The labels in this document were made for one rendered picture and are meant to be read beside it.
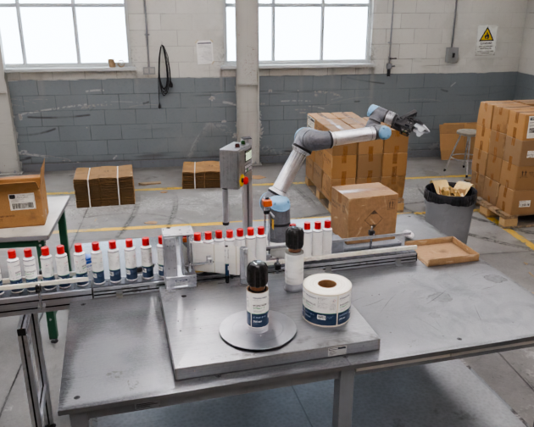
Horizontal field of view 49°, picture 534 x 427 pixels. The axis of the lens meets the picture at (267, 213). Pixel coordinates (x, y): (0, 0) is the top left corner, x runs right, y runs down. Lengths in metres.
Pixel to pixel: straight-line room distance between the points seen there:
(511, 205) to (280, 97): 3.50
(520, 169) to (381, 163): 1.34
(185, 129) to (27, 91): 2.05
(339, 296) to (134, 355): 0.83
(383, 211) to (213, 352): 1.46
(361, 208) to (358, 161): 2.96
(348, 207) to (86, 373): 1.63
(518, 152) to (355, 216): 3.12
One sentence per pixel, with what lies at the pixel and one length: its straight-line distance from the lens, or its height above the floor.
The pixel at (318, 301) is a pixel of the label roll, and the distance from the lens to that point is 2.38.
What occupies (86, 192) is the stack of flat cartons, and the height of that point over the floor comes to 0.17.
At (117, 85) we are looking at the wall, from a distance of 8.07.
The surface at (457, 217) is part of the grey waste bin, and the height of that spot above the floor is 0.43.
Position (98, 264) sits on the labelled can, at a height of 0.98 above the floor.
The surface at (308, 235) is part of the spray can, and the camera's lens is 2.93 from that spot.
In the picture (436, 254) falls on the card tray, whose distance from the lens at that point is 3.31.
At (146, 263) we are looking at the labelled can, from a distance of 2.82.
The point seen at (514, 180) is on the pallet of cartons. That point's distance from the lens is 6.20.
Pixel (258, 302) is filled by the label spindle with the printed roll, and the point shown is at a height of 1.03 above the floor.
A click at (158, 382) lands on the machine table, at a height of 0.83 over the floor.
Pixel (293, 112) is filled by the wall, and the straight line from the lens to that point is 8.24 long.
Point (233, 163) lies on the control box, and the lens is 2.74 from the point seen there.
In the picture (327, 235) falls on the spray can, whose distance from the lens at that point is 2.96.
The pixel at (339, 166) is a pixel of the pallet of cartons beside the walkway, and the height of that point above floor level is 0.53.
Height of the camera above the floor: 2.11
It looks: 20 degrees down
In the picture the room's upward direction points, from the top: straight up
